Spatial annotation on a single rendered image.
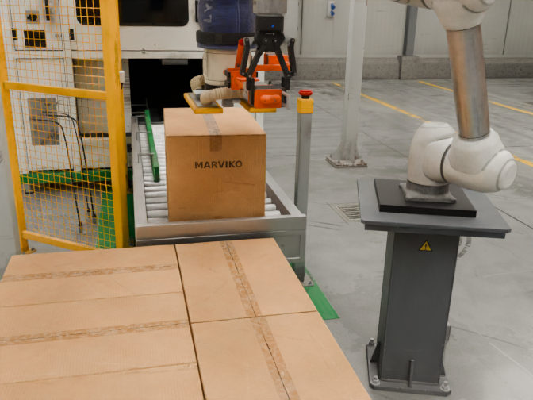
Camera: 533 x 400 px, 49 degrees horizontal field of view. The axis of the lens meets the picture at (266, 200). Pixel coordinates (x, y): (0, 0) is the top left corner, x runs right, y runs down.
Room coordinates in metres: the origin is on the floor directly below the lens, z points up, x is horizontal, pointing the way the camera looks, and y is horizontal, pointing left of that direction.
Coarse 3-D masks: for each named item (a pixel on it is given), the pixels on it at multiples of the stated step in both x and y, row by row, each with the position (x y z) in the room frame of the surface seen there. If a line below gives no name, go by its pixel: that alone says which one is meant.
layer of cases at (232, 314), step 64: (64, 256) 1.95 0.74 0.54; (128, 256) 1.97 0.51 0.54; (192, 256) 1.98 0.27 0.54; (256, 256) 1.99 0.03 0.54; (0, 320) 1.50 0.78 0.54; (64, 320) 1.51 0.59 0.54; (128, 320) 1.52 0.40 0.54; (192, 320) 1.53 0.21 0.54; (256, 320) 1.54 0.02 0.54; (320, 320) 1.55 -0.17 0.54; (0, 384) 1.21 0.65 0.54; (64, 384) 1.21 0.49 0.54; (128, 384) 1.22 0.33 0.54; (192, 384) 1.22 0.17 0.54; (256, 384) 1.23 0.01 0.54; (320, 384) 1.23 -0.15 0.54
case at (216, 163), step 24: (168, 120) 2.51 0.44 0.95; (192, 120) 2.52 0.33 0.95; (216, 120) 2.54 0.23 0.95; (240, 120) 2.55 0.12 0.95; (168, 144) 2.21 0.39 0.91; (192, 144) 2.23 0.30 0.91; (216, 144) 2.25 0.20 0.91; (240, 144) 2.27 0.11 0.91; (264, 144) 2.28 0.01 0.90; (168, 168) 2.21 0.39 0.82; (192, 168) 2.23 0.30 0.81; (216, 168) 2.25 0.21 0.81; (240, 168) 2.27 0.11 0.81; (264, 168) 2.29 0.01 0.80; (168, 192) 2.21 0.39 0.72; (192, 192) 2.23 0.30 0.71; (216, 192) 2.25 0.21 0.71; (240, 192) 2.27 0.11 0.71; (264, 192) 2.29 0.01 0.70; (168, 216) 2.22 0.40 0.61; (192, 216) 2.23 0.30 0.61; (216, 216) 2.25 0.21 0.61; (240, 216) 2.27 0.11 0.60; (264, 216) 2.29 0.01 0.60
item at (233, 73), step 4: (228, 68) 1.94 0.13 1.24; (232, 68) 1.95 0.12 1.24; (236, 68) 1.95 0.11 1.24; (224, 72) 1.93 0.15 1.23; (228, 72) 1.87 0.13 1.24; (232, 72) 1.87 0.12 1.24; (236, 72) 1.87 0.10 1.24; (256, 72) 1.90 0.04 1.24; (228, 76) 1.87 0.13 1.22; (232, 76) 1.87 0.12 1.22; (236, 76) 1.87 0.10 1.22; (240, 76) 1.88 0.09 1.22; (252, 76) 1.89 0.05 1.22; (256, 76) 1.90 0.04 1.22; (224, 80) 1.94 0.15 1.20; (228, 80) 1.91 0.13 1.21; (232, 80) 1.87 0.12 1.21; (224, 84) 1.93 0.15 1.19; (228, 84) 1.87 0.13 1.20; (232, 84) 1.87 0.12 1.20; (236, 84) 1.87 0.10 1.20; (232, 88) 1.87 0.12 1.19; (236, 88) 1.87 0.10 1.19
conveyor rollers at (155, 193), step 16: (144, 128) 4.19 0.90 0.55; (160, 128) 4.21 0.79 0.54; (144, 144) 3.67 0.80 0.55; (160, 144) 3.68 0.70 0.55; (144, 160) 3.30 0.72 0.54; (160, 160) 3.32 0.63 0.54; (144, 176) 2.97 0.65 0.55; (160, 176) 2.98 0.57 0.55; (144, 192) 2.78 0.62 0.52; (160, 192) 2.71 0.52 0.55; (160, 208) 2.52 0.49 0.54; (272, 208) 2.55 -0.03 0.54
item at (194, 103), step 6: (186, 96) 2.21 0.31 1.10; (192, 96) 2.18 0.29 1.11; (192, 102) 2.08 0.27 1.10; (198, 102) 2.05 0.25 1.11; (216, 102) 2.09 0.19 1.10; (192, 108) 2.02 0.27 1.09; (198, 108) 1.97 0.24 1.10; (204, 108) 1.98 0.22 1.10; (210, 108) 1.98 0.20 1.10; (216, 108) 1.98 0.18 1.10; (222, 108) 1.99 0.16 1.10
